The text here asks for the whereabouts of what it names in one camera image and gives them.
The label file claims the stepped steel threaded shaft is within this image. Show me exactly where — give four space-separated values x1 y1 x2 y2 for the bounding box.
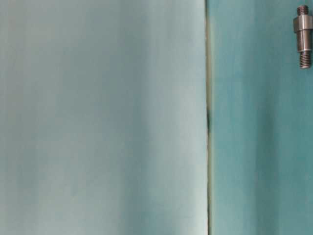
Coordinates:
293 5 313 69

